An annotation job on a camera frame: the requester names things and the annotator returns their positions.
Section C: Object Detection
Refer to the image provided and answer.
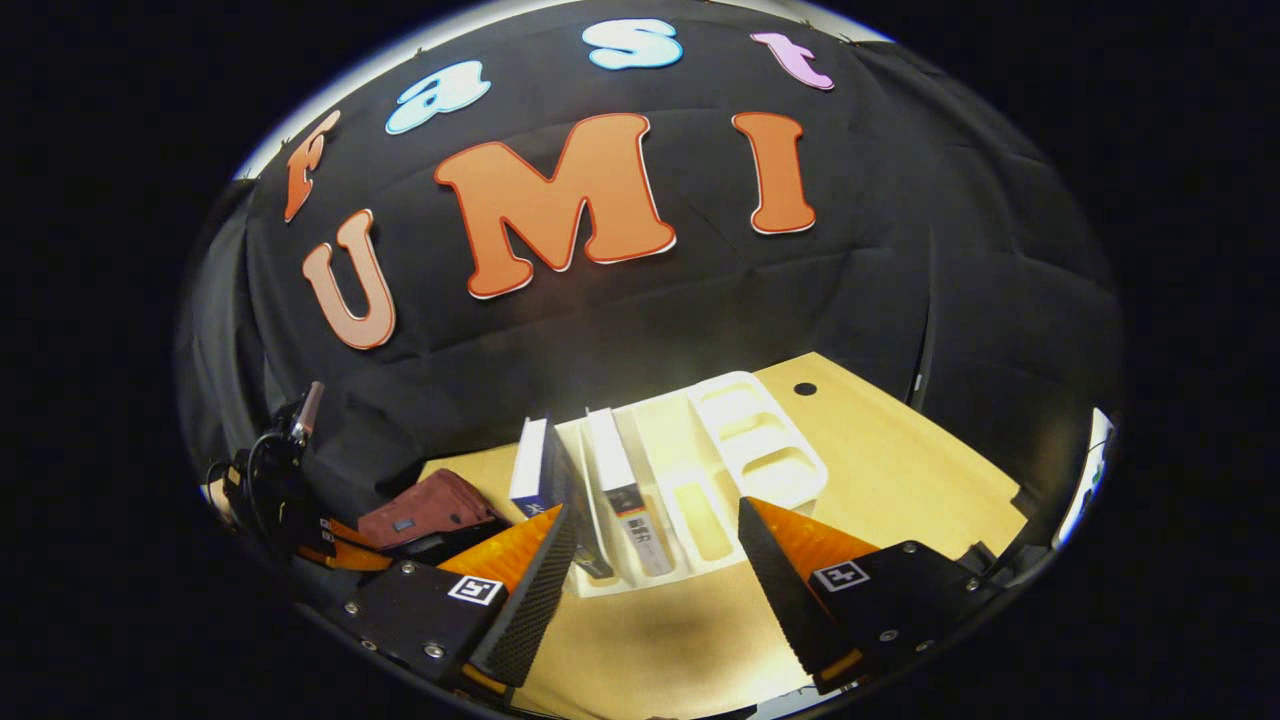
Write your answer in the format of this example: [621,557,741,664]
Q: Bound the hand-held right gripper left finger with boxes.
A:
[335,503,581,691]

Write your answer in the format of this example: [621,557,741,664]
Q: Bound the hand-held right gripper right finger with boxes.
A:
[737,497,1001,696]

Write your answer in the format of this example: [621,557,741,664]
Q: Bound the cream plastic bookshelf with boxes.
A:
[540,371,831,599]

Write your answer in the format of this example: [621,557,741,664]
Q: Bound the maroon schoolbag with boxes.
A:
[357,468,506,553]

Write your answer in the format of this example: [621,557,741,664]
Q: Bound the blue cover book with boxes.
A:
[508,417,589,523]

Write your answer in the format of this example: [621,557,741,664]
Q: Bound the portrait cover book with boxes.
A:
[585,407,676,579]

